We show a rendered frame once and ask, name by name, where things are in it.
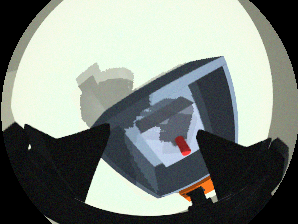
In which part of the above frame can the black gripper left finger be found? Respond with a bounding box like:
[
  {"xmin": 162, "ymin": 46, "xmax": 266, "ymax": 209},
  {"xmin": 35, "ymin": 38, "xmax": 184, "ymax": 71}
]
[{"xmin": 24, "ymin": 124, "xmax": 110, "ymax": 202}]

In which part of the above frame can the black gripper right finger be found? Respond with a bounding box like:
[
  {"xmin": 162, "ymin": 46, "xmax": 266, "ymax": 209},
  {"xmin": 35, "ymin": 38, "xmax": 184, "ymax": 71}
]
[{"xmin": 196, "ymin": 129, "xmax": 271, "ymax": 201}]

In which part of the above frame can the red peg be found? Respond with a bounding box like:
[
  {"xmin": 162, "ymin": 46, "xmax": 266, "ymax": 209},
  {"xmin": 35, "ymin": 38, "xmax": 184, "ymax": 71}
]
[{"xmin": 176, "ymin": 136, "xmax": 192, "ymax": 156}]

